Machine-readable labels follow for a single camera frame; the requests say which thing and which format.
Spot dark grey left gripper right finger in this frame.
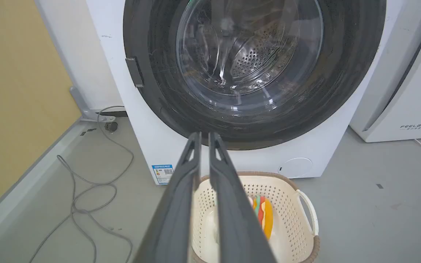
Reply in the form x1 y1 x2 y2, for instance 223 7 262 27
209 132 277 263

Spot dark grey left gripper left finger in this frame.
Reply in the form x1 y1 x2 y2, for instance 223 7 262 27
133 132 202 263

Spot white front-load washing machine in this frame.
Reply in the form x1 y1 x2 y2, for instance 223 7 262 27
85 0 405 186

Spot round black washing machine door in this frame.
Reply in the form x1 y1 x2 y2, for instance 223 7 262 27
123 0 387 150

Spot colourful cloth in basket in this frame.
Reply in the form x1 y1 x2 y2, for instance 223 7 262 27
248 195 274 240

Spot energy label sticker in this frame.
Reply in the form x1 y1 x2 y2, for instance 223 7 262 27
152 164 174 185

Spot cream perforated laundry basket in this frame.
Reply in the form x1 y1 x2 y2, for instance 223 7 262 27
190 172 321 263

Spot grey wheeled stand base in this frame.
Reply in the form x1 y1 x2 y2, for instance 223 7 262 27
69 86 119 132

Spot white air purifier appliance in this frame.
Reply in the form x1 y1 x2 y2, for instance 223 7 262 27
349 0 421 143

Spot grey power cable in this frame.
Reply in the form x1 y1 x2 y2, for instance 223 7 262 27
29 106 135 263

